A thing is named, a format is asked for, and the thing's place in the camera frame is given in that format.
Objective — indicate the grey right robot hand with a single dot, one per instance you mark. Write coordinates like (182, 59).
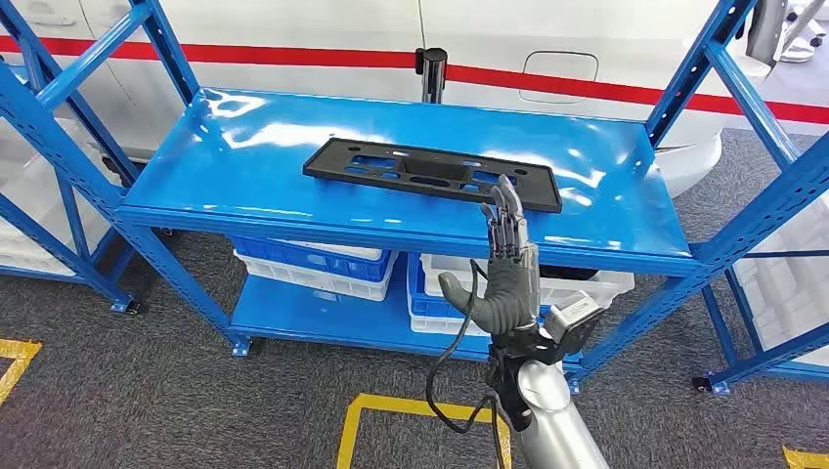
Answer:
(511, 291)

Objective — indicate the black plastic plate bracket part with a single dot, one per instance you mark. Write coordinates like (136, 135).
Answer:
(330, 162)

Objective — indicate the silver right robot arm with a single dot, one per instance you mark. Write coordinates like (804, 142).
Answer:
(550, 421)

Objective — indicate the blue metal shelf rack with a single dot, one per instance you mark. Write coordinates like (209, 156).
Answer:
(259, 168)
(103, 285)
(717, 324)

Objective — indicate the yellow floor tape square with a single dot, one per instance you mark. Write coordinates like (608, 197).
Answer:
(414, 406)
(19, 353)
(806, 458)

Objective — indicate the white plastic crate stack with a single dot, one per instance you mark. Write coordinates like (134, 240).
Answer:
(790, 291)
(32, 194)

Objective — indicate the white car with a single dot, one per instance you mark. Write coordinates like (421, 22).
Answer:
(291, 26)

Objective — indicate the white wheeled base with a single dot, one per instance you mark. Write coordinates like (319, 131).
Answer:
(803, 48)

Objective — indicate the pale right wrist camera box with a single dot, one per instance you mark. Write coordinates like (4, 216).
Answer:
(573, 317)

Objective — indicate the black stanchion post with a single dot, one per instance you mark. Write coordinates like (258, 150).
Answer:
(432, 71)

